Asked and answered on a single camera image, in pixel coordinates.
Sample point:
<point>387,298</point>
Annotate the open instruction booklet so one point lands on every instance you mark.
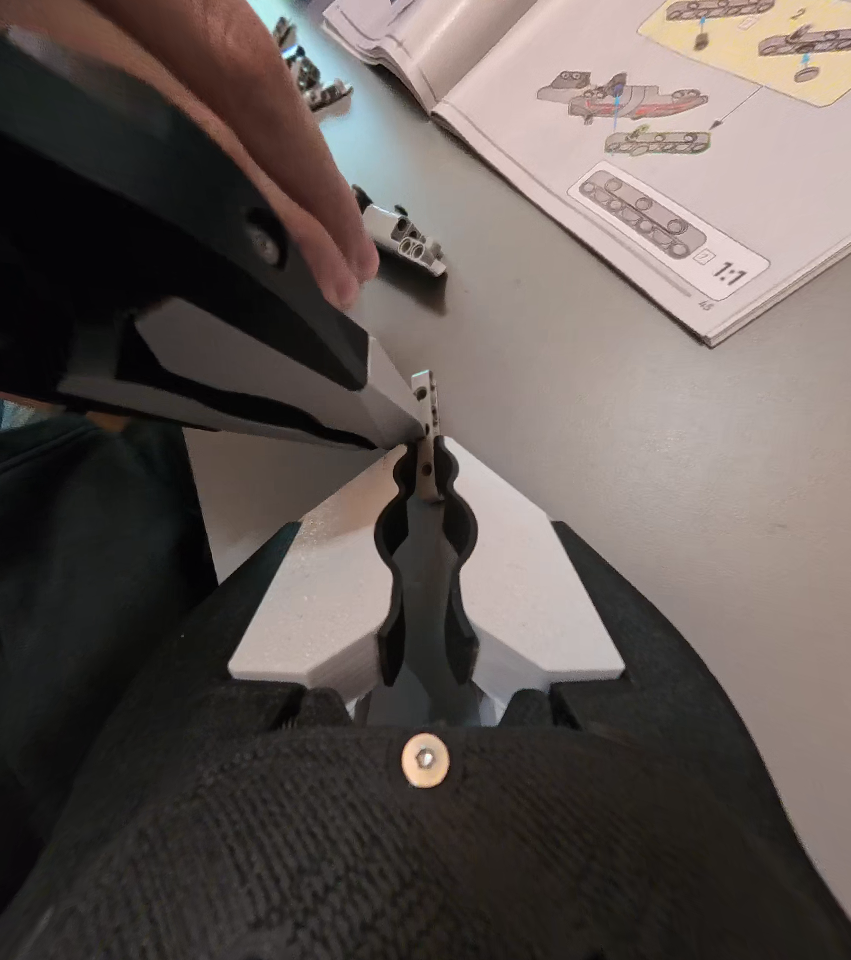
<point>770,172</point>

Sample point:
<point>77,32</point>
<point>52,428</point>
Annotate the light grey toy connector block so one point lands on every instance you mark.
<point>395,229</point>

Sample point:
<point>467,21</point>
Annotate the small grey toy piece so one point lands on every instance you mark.
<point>304,64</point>
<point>284,30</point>
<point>332,94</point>

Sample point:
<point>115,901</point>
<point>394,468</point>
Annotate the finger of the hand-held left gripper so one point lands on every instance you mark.
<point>118,397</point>
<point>245,364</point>

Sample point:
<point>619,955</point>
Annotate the light grey toy beam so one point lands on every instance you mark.
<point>423,390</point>

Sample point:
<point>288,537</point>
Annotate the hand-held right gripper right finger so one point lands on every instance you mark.
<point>538,600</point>

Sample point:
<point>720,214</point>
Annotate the person's left hand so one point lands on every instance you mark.
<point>260,112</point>

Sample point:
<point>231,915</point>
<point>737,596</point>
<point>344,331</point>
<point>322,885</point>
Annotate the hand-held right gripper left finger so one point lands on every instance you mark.
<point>313,600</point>

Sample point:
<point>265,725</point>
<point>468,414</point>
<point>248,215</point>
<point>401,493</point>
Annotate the person's dark clothing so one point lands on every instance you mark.
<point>58,562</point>

